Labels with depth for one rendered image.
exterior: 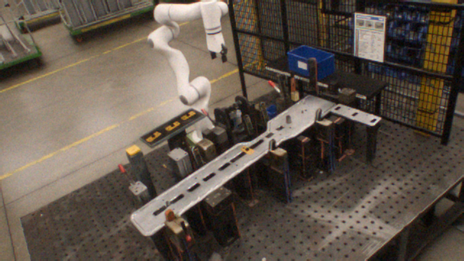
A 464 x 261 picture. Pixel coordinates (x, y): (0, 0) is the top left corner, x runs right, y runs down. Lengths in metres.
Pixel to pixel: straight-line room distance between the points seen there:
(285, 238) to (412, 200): 0.71
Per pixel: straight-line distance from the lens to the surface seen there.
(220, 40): 1.97
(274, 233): 2.00
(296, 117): 2.26
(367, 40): 2.52
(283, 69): 2.79
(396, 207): 2.14
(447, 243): 2.97
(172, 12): 2.11
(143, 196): 1.90
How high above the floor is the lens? 2.23
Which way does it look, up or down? 34 degrees down
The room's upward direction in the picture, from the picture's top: 11 degrees counter-clockwise
